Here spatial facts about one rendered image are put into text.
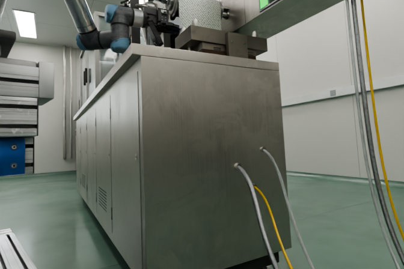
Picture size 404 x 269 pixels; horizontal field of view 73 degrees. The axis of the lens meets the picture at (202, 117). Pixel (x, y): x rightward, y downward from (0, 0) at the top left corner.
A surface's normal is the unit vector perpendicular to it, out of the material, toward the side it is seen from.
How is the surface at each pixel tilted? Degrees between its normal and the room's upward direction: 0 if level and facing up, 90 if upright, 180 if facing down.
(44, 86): 90
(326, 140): 90
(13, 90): 90
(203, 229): 90
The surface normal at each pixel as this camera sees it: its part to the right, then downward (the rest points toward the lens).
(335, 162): -0.88, 0.00
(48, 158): 0.48, -0.10
